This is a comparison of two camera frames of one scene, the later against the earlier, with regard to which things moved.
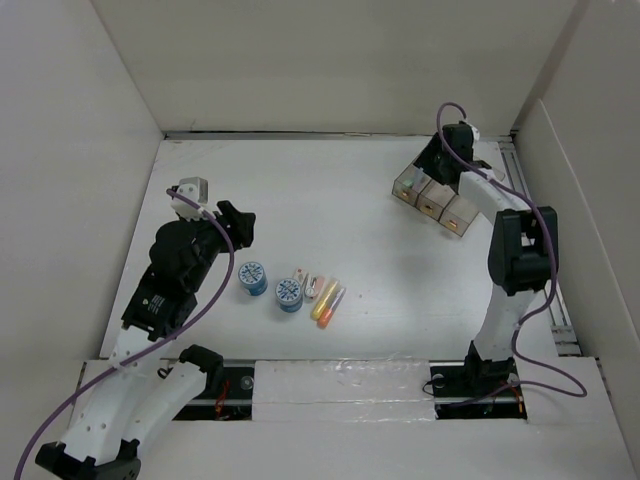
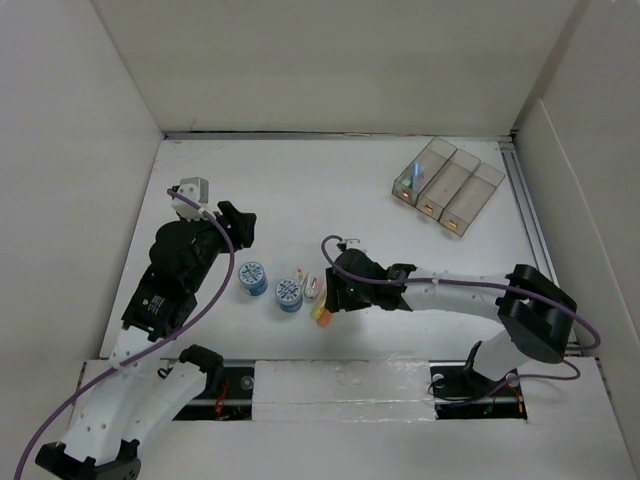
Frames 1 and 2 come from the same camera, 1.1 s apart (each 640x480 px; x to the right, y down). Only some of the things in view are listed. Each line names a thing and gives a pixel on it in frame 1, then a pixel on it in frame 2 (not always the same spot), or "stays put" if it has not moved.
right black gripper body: [432, 162] → [355, 297]
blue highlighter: [417, 179] stays put
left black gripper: [241, 230] stays put
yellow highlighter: [325, 300] stays put
